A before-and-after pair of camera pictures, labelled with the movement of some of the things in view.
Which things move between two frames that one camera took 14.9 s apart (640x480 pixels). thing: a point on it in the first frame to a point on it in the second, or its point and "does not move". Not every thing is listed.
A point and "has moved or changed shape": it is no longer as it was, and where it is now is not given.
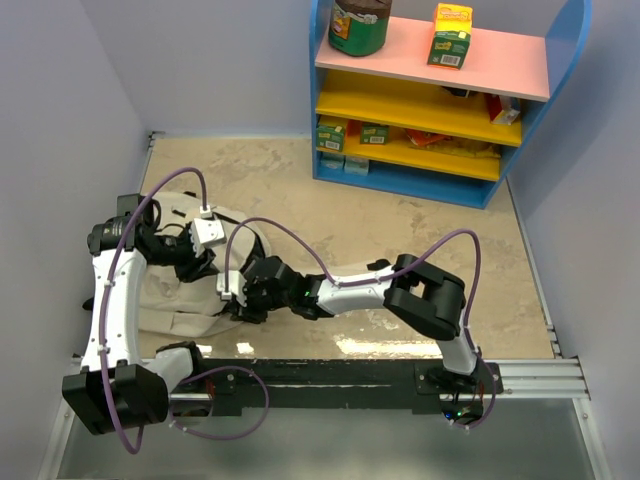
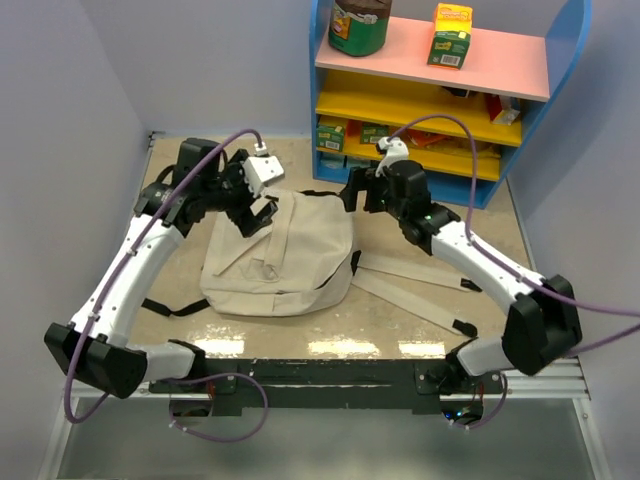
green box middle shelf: x=374 y=133 does not move
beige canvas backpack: x=171 y=306 has moved or changed shape
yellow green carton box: x=453 y=25 does not move
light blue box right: x=356 y=165 does not move
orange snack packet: x=420 y=138 does not move
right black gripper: x=248 y=313 to x=360 y=179
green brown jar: x=359 y=27 does not move
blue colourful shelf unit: x=392 y=121 does not move
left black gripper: x=195 y=267 to x=235 y=171
